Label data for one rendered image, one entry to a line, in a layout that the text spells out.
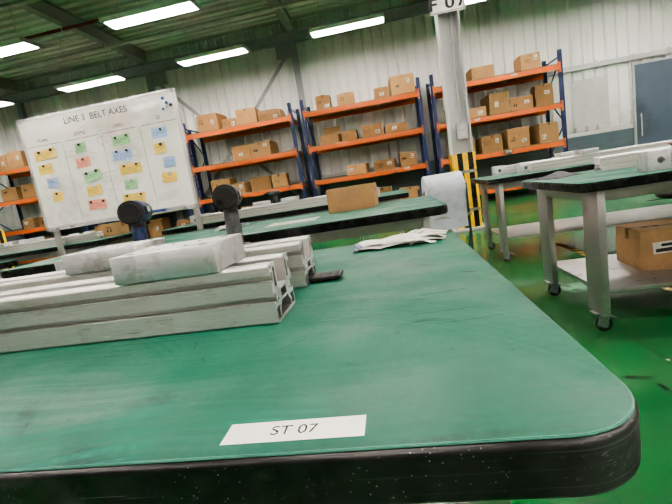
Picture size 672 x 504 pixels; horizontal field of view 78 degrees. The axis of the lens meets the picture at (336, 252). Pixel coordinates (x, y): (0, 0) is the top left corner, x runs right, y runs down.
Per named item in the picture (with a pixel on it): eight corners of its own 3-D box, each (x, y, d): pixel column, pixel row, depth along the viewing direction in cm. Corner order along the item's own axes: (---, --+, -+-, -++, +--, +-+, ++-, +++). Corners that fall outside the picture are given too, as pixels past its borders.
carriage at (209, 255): (119, 304, 60) (107, 258, 59) (161, 284, 70) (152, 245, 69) (222, 291, 57) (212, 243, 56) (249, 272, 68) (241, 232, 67)
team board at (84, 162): (57, 338, 373) (-6, 117, 342) (95, 319, 422) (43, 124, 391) (211, 319, 350) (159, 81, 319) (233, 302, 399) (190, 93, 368)
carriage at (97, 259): (69, 289, 82) (60, 256, 81) (107, 275, 93) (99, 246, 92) (141, 279, 80) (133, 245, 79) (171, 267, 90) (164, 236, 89)
